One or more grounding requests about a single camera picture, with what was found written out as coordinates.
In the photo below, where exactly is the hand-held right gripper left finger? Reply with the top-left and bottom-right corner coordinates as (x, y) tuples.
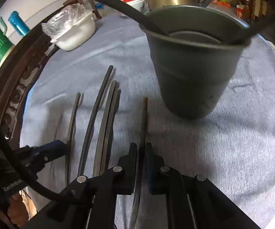
(16, 143), (138, 229)

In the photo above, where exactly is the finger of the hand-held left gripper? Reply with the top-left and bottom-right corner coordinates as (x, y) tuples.
(14, 139), (71, 172)

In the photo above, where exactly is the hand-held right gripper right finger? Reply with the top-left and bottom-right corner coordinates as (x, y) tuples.
(145, 143), (263, 229)

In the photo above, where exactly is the pair of dark chopsticks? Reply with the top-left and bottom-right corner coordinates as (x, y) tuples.
(93, 81), (117, 178)

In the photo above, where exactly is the dark grey cup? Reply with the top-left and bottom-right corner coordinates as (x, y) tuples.
(139, 5), (253, 120)

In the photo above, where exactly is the person's left hand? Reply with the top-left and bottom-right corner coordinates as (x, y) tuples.
(5, 192), (29, 228)

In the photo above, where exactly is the carved dark wooden furniture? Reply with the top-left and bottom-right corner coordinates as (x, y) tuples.
(0, 3), (67, 148)

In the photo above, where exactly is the grey table cloth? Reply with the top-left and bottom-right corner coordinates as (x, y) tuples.
(19, 12), (275, 229)

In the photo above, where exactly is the plain white bowl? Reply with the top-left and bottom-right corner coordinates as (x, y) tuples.
(50, 14), (97, 51)

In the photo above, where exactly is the blue thermos flask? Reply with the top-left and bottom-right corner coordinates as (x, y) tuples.
(8, 11), (30, 37)

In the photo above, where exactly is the clear plastic bag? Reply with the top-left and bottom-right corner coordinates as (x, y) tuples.
(41, 3), (94, 42)

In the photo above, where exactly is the white bowl red print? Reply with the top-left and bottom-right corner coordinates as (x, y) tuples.
(125, 0), (145, 11)

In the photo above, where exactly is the red white carton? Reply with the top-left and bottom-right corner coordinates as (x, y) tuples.
(236, 4), (245, 18)

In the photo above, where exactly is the black cable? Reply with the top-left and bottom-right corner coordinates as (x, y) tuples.
(0, 111), (57, 202)
(0, 0), (275, 46)

